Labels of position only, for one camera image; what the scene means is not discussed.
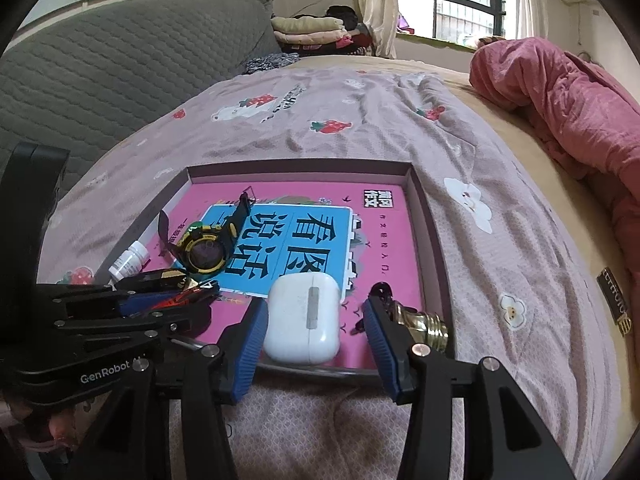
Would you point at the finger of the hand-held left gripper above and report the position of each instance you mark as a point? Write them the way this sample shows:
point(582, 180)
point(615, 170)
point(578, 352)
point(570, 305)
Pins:
point(180, 321)
point(142, 302)

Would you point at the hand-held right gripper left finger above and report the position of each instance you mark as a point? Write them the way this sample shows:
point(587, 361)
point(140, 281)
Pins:
point(250, 350)

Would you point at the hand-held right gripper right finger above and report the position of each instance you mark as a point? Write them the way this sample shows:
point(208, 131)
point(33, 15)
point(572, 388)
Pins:
point(382, 350)

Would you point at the red lighter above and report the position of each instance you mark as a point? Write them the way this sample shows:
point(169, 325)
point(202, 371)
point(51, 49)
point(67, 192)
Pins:
point(172, 302)

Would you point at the black tube with gold trim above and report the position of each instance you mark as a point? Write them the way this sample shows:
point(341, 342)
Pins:
point(150, 279)

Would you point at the white pill bottle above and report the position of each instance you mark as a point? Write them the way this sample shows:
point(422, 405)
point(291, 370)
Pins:
point(129, 261)

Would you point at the black hair clip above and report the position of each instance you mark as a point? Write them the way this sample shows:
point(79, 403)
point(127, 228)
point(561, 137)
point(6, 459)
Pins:
point(376, 296)

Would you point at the white earbuds case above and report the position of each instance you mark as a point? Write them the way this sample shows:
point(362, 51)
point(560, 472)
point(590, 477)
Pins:
point(302, 317)

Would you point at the shallow cardboard box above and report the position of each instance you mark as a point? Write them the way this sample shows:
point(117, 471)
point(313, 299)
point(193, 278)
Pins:
point(430, 260)

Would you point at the pink and blue book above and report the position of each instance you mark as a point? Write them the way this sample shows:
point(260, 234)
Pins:
point(390, 240)

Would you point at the beige bed sheet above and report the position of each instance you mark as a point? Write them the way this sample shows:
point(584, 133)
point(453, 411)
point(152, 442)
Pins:
point(550, 195)

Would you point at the small dark card packet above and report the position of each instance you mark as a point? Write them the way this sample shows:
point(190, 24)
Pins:
point(614, 300)

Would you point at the grey quilted headboard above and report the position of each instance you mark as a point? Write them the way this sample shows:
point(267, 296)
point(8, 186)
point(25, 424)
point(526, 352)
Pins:
point(100, 60)

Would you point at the dark floral cloth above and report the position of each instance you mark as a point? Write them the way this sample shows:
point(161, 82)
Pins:
point(270, 62)

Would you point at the pink quilt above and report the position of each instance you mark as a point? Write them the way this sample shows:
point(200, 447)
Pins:
point(565, 90)

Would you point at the stack of folded clothes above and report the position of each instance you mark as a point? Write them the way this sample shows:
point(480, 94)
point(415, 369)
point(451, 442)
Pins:
point(315, 30)

